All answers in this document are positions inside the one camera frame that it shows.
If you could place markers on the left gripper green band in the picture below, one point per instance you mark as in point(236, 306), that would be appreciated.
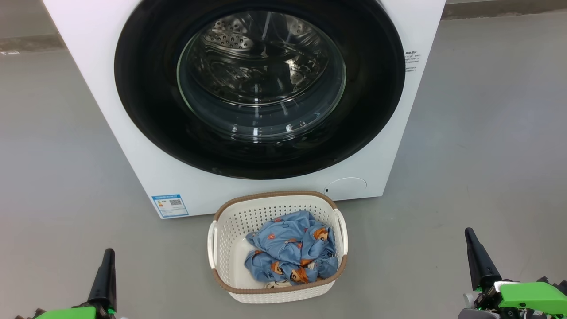
point(71, 313)

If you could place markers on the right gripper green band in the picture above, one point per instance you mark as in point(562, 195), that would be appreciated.
point(531, 297)

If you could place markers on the white printed garment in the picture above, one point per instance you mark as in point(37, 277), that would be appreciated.
point(277, 284)

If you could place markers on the black round washer door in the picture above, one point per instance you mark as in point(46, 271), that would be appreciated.
point(146, 110)

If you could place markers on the blue bear print garment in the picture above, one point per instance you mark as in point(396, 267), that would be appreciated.
point(288, 248)

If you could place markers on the white washing machine body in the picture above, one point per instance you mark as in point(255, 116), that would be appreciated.
point(110, 88)

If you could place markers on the stainless steel washing machine drum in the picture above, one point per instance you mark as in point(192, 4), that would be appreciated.
point(248, 57)

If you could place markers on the blue energy label sticker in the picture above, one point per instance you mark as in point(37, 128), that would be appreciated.
point(170, 206)

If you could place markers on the white perforated basket brown rim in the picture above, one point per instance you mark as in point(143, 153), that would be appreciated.
point(230, 239)

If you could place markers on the round drain filter cover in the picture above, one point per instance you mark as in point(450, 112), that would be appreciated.
point(347, 188)

